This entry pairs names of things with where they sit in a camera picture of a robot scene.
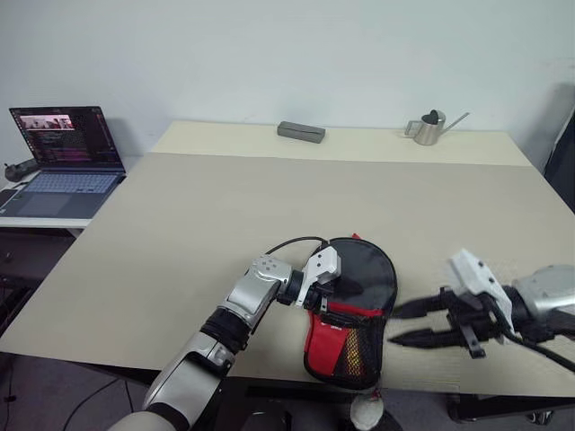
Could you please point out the grey rectangular box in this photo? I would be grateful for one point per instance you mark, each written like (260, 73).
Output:
(300, 132)

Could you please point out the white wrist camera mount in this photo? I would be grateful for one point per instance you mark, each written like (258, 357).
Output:
(325, 262)
(476, 274)

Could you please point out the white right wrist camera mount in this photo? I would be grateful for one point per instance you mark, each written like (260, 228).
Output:
(476, 274)

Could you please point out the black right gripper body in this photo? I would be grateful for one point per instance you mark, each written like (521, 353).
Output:
(476, 323)

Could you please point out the red and black mesh bag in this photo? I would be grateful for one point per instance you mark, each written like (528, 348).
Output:
(364, 269)

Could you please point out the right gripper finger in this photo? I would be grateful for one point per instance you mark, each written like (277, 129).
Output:
(422, 307)
(427, 338)

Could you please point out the open dark laptop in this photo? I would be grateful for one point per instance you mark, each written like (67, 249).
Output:
(67, 148)

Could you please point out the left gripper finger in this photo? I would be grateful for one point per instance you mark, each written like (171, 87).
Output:
(350, 287)

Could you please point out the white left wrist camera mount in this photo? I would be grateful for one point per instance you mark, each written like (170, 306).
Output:
(325, 262)

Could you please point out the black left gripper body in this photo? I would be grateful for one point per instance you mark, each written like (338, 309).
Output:
(323, 296)

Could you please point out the black handheld controller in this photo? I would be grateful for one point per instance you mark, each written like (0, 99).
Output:
(20, 169)

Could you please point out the metal watering can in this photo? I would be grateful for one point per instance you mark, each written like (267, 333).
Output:
(427, 130)

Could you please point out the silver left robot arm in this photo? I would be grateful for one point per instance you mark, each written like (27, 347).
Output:
(251, 292)

